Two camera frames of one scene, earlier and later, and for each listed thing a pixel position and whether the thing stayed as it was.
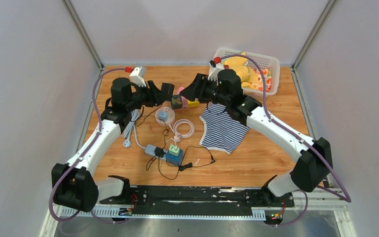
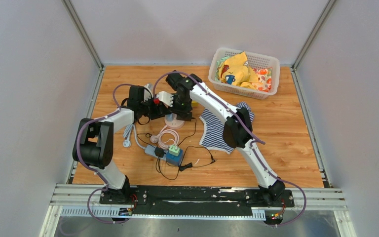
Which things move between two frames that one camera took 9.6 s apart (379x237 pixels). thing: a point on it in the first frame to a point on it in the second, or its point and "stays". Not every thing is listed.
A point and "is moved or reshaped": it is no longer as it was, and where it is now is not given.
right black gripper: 196,90 to 174,106
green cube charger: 173,150 stays
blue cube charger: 173,160 stays
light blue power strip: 150,149 stays
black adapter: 168,89 is moved or reshaped
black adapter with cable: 160,151 stays
